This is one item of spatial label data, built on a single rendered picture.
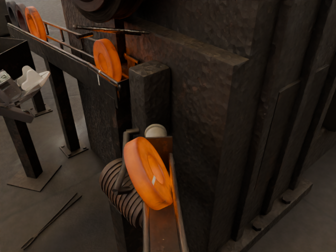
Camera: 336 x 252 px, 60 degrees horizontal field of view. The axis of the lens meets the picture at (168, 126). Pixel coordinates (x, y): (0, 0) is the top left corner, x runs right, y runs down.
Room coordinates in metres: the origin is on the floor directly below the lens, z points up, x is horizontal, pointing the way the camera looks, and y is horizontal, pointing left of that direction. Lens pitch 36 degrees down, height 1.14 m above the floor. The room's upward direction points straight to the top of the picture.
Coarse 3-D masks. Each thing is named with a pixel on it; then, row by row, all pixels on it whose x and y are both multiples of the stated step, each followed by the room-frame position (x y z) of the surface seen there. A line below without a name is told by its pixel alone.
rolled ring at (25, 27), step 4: (16, 4) 1.62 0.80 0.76; (20, 4) 1.61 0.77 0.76; (16, 8) 1.64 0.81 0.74; (20, 8) 1.58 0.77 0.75; (24, 8) 1.59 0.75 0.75; (16, 12) 1.66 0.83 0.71; (20, 12) 1.59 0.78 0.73; (24, 12) 1.57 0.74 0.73; (16, 16) 1.68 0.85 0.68; (20, 16) 1.67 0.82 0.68; (24, 16) 1.56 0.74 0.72; (20, 20) 1.67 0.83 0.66; (24, 20) 1.57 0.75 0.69; (20, 24) 1.66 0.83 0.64; (24, 24) 1.67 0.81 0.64; (24, 28) 1.65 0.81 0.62; (28, 28) 1.55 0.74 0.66
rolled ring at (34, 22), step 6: (30, 6) 1.49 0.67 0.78; (30, 12) 1.45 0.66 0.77; (36, 12) 1.45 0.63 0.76; (30, 18) 1.53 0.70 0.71; (36, 18) 1.42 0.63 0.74; (30, 24) 1.53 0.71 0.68; (36, 24) 1.41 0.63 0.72; (42, 24) 1.42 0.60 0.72; (30, 30) 1.52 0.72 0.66; (36, 30) 1.53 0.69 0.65; (42, 30) 1.42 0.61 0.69; (42, 36) 1.42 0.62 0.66
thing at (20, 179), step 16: (0, 48) 1.23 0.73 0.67; (16, 48) 1.13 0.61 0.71; (0, 64) 1.03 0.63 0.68; (16, 64) 1.10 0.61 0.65; (32, 64) 1.19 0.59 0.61; (16, 128) 1.09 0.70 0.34; (16, 144) 1.10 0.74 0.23; (32, 144) 1.14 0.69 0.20; (32, 160) 1.11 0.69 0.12; (16, 176) 1.10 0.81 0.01; (32, 176) 1.09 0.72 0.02; (48, 176) 1.10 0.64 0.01
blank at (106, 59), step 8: (96, 40) 0.94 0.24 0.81; (104, 40) 0.93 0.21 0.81; (96, 48) 0.95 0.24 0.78; (104, 48) 0.89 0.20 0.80; (112, 48) 0.90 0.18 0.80; (96, 56) 0.96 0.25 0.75; (104, 56) 0.90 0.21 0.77; (112, 56) 0.88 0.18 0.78; (96, 64) 0.97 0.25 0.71; (104, 64) 0.95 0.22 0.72; (112, 64) 0.86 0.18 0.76; (120, 64) 0.88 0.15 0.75; (112, 72) 0.86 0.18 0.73; (120, 72) 0.88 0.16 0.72
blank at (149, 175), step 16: (128, 144) 0.45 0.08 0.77; (144, 144) 0.47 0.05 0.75; (128, 160) 0.41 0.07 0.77; (144, 160) 0.42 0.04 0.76; (160, 160) 0.49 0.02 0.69; (144, 176) 0.38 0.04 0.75; (160, 176) 0.45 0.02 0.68; (144, 192) 0.36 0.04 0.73; (160, 192) 0.38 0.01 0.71; (160, 208) 0.38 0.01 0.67
